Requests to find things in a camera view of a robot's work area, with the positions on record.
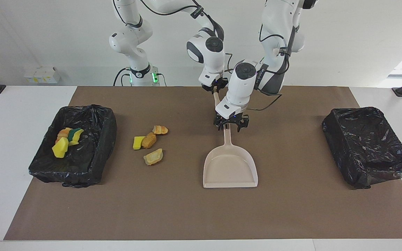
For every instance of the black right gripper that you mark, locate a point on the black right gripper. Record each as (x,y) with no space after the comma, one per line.
(215,83)

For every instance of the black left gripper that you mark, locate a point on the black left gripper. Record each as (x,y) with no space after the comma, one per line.
(231,119)

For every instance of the beige hand brush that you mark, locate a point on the beige hand brush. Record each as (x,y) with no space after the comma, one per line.
(216,99)

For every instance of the beige plastic dustpan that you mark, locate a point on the beige plastic dustpan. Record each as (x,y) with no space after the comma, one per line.
(229,170)

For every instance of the striped croissant piece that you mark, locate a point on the striped croissant piece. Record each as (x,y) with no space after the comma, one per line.
(160,130)
(62,134)

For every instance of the brown round bun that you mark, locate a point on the brown round bun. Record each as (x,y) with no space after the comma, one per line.
(149,140)

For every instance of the pale bread chunk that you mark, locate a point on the pale bread chunk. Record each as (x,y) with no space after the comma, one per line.
(153,157)

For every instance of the yellow sponge piece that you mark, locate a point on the yellow sponge piece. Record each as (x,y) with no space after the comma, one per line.
(138,143)
(60,148)
(75,135)

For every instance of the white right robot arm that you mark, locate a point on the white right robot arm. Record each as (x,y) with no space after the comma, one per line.
(211,52)

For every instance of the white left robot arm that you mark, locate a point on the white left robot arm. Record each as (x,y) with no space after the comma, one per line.
(243,83)

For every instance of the black bag lined bin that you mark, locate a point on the black bag lined bin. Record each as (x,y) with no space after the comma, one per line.
(368,146)
(92,153)

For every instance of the brown table mat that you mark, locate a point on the brown table mat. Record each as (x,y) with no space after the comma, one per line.
(201,209)

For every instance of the white wall boxes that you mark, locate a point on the white wall boxes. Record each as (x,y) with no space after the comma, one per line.
(42,75)

